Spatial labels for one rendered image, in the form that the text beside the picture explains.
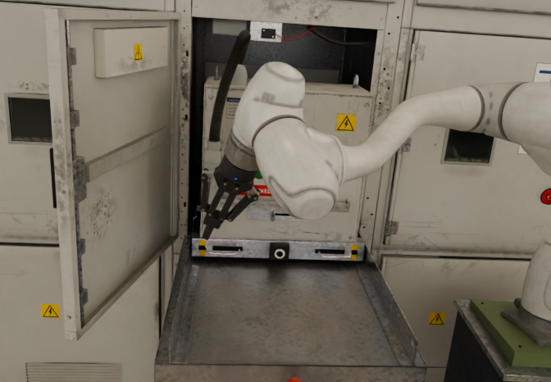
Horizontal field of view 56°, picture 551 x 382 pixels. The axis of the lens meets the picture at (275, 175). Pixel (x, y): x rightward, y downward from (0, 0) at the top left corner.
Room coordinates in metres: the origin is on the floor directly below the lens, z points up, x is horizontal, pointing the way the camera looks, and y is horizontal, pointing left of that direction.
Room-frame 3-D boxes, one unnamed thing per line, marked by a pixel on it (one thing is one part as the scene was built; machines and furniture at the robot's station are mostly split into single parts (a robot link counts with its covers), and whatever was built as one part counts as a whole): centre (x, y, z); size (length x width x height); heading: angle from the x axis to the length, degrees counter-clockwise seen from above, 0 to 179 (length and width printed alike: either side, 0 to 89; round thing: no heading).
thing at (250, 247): (1.50, -0.03, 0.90); 0.54 x 0.05 x 0.06; 95
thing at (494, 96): (1.16, -0.50, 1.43); 0.18 x 0.14 x 0.13; 114
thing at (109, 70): (1.34, 0.41, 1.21); 0.63 x 0.07 x 0.74; 169
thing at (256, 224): (1.48, -0.03, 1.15); 0.48 x 0.01 x 0.48; 95
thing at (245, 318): (1.32, -0.04, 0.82); 0.68 x 0.62 x 0.06; 5
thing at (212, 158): (1.39, 0.18, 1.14); 0.08 x 0.05 x 0.17; 5
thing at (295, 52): (2.05, 0.02, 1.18); 0.78 x 0.69 x 0.79; 5
